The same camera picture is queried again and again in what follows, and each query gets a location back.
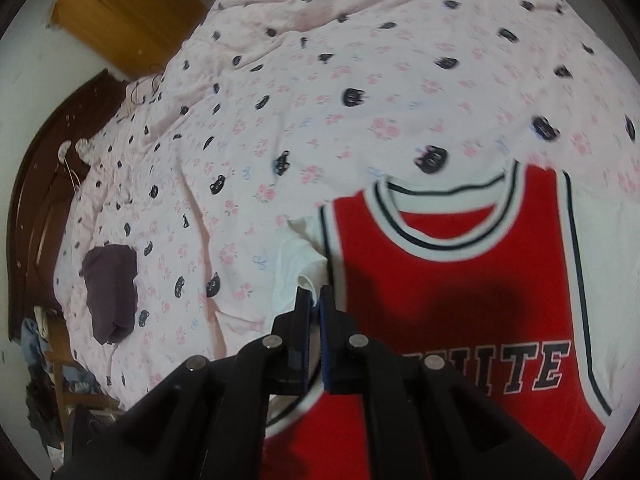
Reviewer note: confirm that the pink cat print blanket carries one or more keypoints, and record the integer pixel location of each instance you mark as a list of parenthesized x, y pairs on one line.
[(300, 85)]

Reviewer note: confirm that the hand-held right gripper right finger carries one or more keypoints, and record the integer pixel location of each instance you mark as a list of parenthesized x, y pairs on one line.
[(327, 350)]

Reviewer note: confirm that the light wooden wardrobe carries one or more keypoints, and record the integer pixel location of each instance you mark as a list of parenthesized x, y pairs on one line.
[(130, 5)]

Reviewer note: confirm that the red and white jersey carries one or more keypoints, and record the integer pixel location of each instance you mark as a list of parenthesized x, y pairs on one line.
[(450, 285)]

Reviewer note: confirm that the dark purple folded garment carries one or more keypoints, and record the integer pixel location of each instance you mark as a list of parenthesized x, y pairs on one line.
[(110, 290)]

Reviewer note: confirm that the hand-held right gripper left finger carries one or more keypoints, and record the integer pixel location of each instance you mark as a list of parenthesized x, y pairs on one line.
[(304, 345)]

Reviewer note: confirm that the wooden chair with clothes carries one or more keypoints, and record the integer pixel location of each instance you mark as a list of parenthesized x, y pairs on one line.
[(42, 360)]

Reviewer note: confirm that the dark wooden headboard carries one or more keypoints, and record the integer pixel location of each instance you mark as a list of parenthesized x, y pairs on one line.
[(45, 185)]

